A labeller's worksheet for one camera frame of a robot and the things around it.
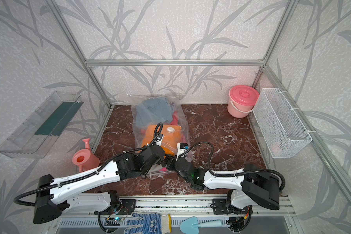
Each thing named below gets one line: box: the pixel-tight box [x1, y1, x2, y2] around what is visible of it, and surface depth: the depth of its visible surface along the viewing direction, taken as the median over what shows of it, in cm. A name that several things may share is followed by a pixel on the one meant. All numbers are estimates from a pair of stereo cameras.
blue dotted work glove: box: [123, 211, 173, 234], surface depth 71 cm
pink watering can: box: [72, 137, 101, 173], surface depth 82 cm
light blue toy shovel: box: [179, 216, 224, 234], surface depth 70 cm
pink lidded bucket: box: [227, 84, 260, 119], surface depth 104 cm
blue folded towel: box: [135, 97, 173, 130], surface depth 106 cm
